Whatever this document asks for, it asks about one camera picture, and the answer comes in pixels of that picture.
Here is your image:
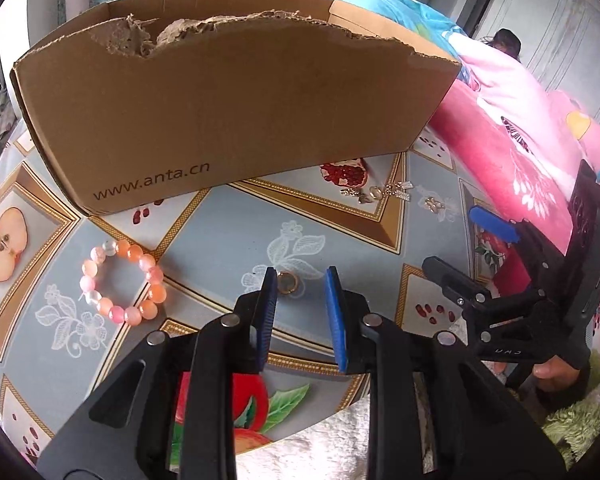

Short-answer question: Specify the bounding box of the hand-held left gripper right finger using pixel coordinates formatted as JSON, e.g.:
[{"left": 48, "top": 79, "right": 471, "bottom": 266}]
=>
[{"left": 325, "top": 266, "right": 567, "bottom": 480}]

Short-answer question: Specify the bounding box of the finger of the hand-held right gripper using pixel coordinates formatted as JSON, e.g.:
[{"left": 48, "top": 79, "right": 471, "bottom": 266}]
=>
[
  {"left": 469, "top": 205, "right": 567, "bottom": 287},
  {"left": 422, "top": 256, "right": 552, "bottom": 320}
]

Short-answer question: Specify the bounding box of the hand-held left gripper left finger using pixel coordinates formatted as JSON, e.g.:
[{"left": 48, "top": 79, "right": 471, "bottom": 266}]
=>
[{"left": 36, "top": 266, "right": 280, "bottom": 480}]

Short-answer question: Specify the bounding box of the wide gold band ring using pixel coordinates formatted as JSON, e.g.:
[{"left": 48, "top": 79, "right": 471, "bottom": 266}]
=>
[{"left": 276, "top": 271, "right": 301, "bottom": 297}]

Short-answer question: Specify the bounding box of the silver earring pair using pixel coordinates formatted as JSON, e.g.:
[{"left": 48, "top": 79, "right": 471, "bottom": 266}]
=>
[{"left": 384, "top": 181, "right": 414, "bottom": 204}]

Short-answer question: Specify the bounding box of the orange pink bead bracelet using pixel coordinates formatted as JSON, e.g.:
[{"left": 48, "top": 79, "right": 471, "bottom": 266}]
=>
[{"left": 80, "top": 239, "right": 167, "bottom": 324}]

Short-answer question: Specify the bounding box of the gold chain earring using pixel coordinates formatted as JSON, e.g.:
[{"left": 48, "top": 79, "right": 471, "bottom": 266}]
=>
[{"left": 340, "top": 187, "right": 372, "bottom": 205}]

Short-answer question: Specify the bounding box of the brown cardboard box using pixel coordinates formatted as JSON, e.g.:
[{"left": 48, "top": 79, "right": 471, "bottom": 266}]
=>
[{"left": 10, "top": 0, "right": 463, "bottom": 217}]

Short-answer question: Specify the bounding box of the person's right hand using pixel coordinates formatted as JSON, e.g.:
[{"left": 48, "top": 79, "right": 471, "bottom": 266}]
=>
[{"left": 532, "top": 357, "right": 586, "bottom": 393}]

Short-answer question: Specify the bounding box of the pink floral blanket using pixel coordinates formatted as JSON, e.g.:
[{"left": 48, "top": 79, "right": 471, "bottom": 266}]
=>
[{"left": 420, "top": 35, "right": 600, "bottom": 386}]

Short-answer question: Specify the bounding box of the fruit print tablecloth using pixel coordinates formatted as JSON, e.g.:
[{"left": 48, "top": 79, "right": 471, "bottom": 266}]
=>
[{"left": 0, "top": 125, "right": 521, "bottom": 471}]

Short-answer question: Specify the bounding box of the white fleece garment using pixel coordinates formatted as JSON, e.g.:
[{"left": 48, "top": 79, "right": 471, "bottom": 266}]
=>
[{"left": 232, "top": 392, "right": 438, "bottom": 480}]

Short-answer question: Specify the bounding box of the white wardrobe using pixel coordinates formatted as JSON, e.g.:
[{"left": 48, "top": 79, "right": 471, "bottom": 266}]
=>
[{"left": 472, "top": 0, "right": 600, "bottom": 126}]

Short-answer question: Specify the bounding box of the blue patterned quilt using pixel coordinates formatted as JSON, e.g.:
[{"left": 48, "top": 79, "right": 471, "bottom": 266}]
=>
[{"left": 327, "top": 0, "right": 468, "bottom": 36}]

